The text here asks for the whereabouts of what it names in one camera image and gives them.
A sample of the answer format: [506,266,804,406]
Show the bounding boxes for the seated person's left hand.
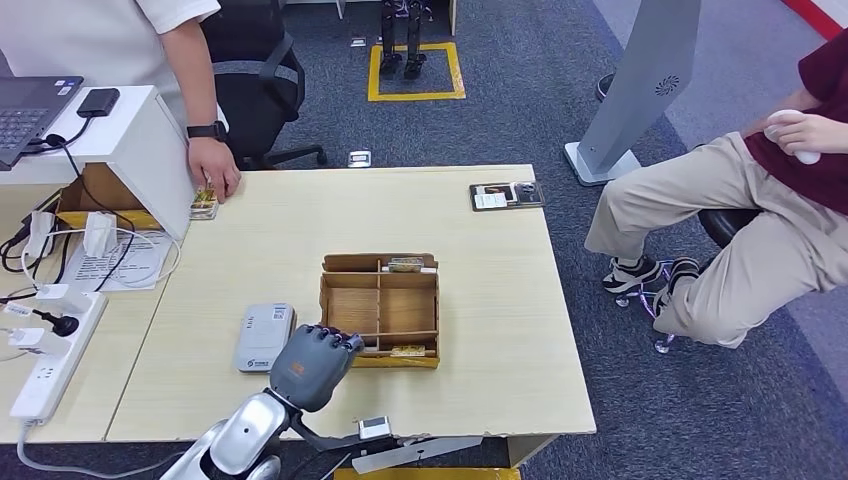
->
[763,112,827,158]

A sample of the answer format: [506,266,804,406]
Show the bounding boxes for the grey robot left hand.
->
[268,323,366,414]

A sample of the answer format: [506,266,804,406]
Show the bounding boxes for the standing person's left hand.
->
[187,137,243,205]

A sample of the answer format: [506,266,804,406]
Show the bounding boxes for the white handheld controller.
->
[763,108,823,166]

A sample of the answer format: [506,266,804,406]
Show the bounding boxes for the yellow patterned card stack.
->
[188,187,221,222]

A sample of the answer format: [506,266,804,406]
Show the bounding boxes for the brown cardboard organizer box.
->
[317,252,442,372]

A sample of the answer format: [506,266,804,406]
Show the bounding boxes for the grey card reader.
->
[233,303,297,375]

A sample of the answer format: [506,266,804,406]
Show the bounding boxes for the seated person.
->
[584,29,848,350]

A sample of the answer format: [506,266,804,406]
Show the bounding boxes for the standing person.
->
[0,0,243,205]

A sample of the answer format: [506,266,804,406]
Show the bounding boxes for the black wristwatch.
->
[186,121,229,142]

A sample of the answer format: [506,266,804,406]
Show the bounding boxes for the black office chair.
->
[201,0,329,172]

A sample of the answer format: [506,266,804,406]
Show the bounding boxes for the white desk riser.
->
[0,84,209,242]

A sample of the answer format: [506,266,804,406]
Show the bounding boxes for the black stool seat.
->
[698,208,763,250]

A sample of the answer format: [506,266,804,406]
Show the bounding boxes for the cardboard box with yellow tape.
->
[54,162,164,232]

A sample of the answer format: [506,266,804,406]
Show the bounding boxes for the printed paper sheet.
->
[58,230,175,293]

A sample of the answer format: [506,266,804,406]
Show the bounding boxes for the black power brick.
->
[75,87,122,119]

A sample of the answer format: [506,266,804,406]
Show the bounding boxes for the white power adapter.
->
[82,211,119,260]
[23,211,56,260]

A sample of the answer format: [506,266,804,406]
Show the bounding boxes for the yellow floor tape strip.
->
[333,466,523,480]

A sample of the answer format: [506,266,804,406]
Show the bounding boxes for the grey kiosk stand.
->
[564,0,704,188]

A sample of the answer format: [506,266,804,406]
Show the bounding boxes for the black and white sneaker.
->
[652,256,704,319]
[601,256,665,295]

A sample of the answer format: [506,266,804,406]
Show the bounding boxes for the dark grey laptop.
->
[0,75,86,168]

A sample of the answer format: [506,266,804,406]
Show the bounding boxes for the white plug adapter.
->
[34,283,91,316]

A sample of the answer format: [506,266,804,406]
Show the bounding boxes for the yellow floor tape square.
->
[367,41,468,103]

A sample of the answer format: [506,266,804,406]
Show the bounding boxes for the black robot legs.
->
[378,0,429,81]

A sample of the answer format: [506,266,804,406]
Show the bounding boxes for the black plug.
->
[31,309,81,338]

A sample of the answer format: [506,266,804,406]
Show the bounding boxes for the chrome stool caster base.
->
[612,258,684,356]

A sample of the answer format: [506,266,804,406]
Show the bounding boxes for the small white charger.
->
[7,327,71,359]

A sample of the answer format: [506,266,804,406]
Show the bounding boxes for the white power strip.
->
[7,291,109,425]

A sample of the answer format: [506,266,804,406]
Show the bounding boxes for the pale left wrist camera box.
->
[358,415,393,443]

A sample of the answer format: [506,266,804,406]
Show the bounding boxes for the white looped cable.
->
[19,227,183,293]

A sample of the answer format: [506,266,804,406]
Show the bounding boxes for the white bracket under table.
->
[351,437,485,476]

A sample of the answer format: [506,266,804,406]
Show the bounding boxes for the black laptop power cable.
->
[19,115,137,294]

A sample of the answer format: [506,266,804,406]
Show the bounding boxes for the black cable bundle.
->
[0,218,71,306]

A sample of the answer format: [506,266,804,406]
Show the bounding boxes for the grey power strip cable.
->
[14,423,187,480]

